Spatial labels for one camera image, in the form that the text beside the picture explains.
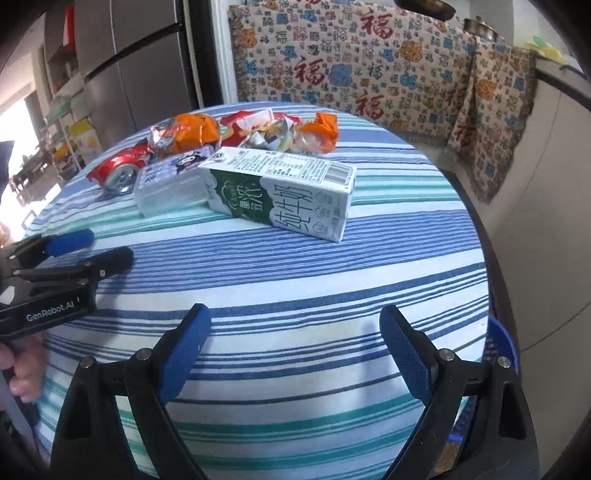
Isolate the green yellow plastic item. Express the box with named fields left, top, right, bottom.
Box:
left=526, top=36, right=568, bottom=63

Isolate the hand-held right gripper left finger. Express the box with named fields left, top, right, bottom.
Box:
left=51, top=303, right=213, bottom=480

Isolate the clear plastic box cartoon label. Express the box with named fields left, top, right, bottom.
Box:
left=133, top=150, right=218, bottom=219

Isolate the pale snack wrapper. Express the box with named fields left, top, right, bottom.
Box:
left=245, top=117, right=301, bottom=153

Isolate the dark pan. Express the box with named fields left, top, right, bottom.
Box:
left=392, top=0, right=458, bottom=20

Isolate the blue green striped tablecloth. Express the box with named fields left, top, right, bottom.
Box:
left=25, top=102, right=490, bottom=480

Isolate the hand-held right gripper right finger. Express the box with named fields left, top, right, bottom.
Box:
left=379, top=305, right=541, bottom=480

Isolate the yellow box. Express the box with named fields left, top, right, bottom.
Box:
left=69, top=119, right=100, bottom=158

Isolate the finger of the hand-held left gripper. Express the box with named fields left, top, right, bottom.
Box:
left=0, top=228, right=95, bottom=275
left=14, top=246, right=136, bottom=289

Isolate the storage shelf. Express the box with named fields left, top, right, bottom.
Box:
left=37, top=83, right=93, bottom=171

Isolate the blue plastic basket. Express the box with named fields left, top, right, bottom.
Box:
left=443, top=316, right=520, bottom=462

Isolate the printed blanket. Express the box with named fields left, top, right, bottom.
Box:
left=227, top=0, right=539, bottom=204

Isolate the red snack bag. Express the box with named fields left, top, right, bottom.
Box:
left=219, top=109, right=278, bottom=144

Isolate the person's left hand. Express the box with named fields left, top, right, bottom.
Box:
left=0, top=333, right=49, bottom=403

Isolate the metal pot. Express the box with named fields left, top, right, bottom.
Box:
left=463, top=16, right=504, bottom=40

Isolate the small orange wrapper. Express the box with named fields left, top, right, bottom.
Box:
left=293, top=112, right=339, bottom=155

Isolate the grey refrigerator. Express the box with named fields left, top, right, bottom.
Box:
left=44, top=0, right=204, bottom=139

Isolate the crushed red soda can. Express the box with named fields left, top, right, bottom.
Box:
left=88, top=142, right=155, bottom=197

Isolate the orange snack bag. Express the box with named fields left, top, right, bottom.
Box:
left=150, top=114, right=221, bottom=155

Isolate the green and white milk carton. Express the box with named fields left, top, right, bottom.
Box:
left=198, top=147, right=357, bottom=243

